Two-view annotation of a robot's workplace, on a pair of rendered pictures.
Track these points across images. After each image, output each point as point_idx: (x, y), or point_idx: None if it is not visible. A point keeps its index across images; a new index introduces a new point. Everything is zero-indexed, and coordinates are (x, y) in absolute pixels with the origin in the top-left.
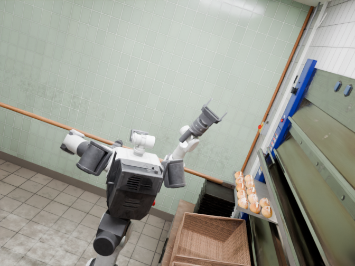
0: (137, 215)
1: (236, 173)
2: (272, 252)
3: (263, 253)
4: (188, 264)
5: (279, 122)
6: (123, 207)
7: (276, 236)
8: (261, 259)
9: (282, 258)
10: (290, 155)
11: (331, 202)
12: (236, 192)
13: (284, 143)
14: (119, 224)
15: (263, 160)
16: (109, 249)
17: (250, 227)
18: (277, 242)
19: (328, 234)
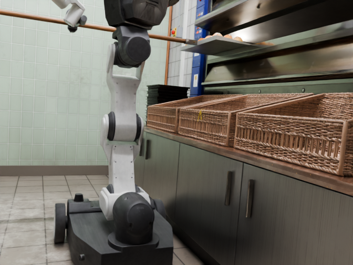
0: (156, 16)
1: (186, 44)
2: (259, 62)
3: (250, 72)
4: (195, 105)
5: (197, 4)
6: (145, 0)
7: (257, 47)
8: (252, 75)
9: (279, 41)
10: (230, 1)
11: None
12: (204, 39)
13: (214, 9)
14: (141, 32)
15: (211, 12)
16: (146, 50)
17: (219, 81)
18: (262, 46)
19: None
